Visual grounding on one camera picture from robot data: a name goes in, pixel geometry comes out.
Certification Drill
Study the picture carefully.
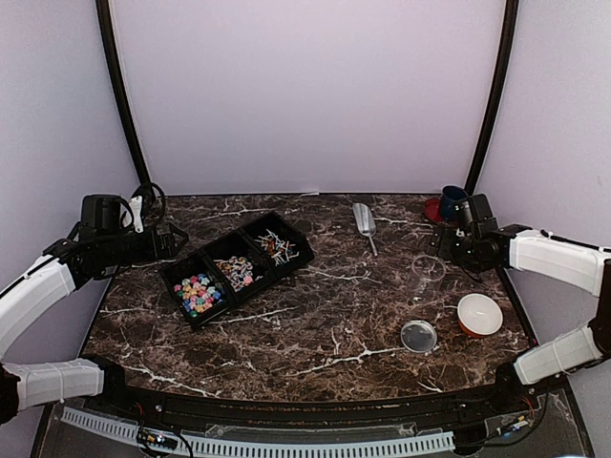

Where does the metal scoop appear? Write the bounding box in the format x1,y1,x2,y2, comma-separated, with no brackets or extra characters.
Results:
352,203,378,257

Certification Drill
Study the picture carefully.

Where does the left circuit board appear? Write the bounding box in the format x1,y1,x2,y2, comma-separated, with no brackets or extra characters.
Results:
137,428,179,450

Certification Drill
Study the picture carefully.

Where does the blue mug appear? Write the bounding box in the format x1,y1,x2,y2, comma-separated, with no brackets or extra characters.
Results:
438,185,468,222

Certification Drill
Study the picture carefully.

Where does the left black frame post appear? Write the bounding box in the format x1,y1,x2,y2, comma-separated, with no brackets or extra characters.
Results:
95,0,157,198

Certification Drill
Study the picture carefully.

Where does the clear plastic lid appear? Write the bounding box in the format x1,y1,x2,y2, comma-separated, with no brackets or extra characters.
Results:
400,320,437,354

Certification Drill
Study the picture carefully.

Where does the swirl lollipops pile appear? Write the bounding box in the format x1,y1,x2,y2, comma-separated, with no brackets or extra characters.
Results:
214,256,255,292

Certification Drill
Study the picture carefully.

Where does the white slotted cable duct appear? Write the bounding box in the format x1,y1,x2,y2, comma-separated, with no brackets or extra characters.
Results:
60,406,454,457

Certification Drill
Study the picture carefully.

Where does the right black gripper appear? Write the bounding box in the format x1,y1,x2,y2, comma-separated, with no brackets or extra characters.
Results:
427,225,483,274

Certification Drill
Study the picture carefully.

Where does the circuit board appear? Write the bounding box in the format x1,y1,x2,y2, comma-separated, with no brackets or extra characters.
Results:
137,428,179,450
495,415,532,436

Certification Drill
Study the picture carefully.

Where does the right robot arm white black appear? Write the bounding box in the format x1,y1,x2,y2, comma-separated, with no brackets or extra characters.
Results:
429,194,610,414

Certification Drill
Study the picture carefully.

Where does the black frame post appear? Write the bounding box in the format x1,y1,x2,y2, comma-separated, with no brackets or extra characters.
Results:
95,0,157,198
464,0,519,195

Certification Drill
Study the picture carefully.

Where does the stick candies pile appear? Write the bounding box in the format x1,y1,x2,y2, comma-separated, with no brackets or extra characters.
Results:
255,229,300,266

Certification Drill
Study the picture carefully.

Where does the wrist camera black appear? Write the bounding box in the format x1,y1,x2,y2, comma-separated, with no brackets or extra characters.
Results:
80,195,120,235
453,194,495,231

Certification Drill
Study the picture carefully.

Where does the red plate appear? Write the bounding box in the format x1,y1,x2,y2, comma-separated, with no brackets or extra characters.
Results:
424,198,468,226

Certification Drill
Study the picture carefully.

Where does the black front table rail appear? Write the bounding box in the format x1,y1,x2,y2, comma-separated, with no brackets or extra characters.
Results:
80,355,569,433

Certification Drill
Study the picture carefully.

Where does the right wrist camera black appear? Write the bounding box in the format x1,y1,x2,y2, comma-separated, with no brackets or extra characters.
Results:
453,194,495,231

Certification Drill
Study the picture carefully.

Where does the right black frame post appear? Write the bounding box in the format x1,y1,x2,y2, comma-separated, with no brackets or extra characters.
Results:
464,0,519,195

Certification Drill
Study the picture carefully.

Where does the star candies pile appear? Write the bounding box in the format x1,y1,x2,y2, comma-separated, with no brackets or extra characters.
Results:
173,273,225,319

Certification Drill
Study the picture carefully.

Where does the right circuit board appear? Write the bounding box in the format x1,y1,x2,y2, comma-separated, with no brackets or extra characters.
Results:
495,415,532,436

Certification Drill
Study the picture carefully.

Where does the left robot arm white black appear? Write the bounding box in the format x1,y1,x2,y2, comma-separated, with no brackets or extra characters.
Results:
1,183,189,423

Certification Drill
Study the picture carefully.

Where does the black three-compartment candy tray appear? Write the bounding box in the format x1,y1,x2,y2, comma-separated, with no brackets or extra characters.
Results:
159,211,314,329

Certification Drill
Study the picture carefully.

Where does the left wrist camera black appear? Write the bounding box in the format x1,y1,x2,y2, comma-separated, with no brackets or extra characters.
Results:
80,195,120,235

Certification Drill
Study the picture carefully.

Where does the clear plastic cup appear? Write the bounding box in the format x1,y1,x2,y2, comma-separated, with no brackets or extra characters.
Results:
411,254,447,302

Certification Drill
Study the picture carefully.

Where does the orange white bowl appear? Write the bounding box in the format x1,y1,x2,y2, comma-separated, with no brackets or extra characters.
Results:
457,293,503,338

